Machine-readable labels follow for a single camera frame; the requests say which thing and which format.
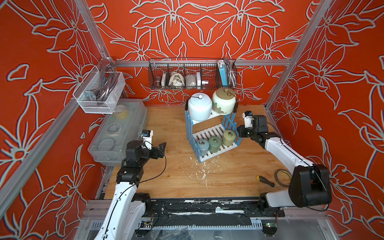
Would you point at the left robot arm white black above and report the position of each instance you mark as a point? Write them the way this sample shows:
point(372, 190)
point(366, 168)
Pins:
point(128, 206)

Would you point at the small green tea canister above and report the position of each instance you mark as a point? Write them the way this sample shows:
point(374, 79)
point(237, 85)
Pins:
point(215, 144)

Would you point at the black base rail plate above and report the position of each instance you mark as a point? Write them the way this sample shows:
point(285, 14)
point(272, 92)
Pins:
point(211, 213)

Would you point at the small blue tea canister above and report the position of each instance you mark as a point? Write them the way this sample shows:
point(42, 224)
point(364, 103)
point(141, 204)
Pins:
point(203, 147)

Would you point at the blue white slatted shelf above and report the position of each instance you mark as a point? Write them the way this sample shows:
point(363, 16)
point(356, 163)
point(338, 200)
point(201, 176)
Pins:
point(228, 123)

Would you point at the clear mesh wall basket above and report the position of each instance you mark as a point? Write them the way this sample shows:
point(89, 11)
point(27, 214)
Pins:
point(100, 91)

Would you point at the black wire wall basket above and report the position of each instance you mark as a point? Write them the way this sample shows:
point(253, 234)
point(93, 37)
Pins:
point(199, 74)

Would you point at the small yellow-green tea canister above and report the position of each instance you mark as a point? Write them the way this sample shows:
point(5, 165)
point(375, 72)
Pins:
point(228, 138)

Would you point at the beige cloth in basket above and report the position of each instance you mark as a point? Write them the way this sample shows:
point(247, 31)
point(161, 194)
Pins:
point(177, 80)

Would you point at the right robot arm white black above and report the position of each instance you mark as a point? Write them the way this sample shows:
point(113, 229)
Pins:
point(310, 183)

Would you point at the tape roll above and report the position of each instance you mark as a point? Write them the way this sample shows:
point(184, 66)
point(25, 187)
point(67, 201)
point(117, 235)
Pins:
point(282, 178)

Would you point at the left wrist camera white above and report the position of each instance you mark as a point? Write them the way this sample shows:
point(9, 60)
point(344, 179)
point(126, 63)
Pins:
point(147, 136)

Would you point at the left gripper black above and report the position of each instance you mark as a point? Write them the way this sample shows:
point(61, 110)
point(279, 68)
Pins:
point(154, 151)

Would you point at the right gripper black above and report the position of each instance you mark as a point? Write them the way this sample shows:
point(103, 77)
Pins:
point(240, 132)

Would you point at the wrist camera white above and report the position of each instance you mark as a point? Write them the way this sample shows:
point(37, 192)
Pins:
point(248, 119)
point(147, 136)

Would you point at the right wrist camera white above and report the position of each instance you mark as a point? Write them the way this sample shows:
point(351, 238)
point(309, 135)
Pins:
point(248, 119)

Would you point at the yellow black screwdriver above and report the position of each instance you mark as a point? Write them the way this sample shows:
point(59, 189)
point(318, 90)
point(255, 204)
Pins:
point(267, 182)

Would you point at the clear plastic storage box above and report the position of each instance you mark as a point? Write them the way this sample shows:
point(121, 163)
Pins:
point(126, 124)

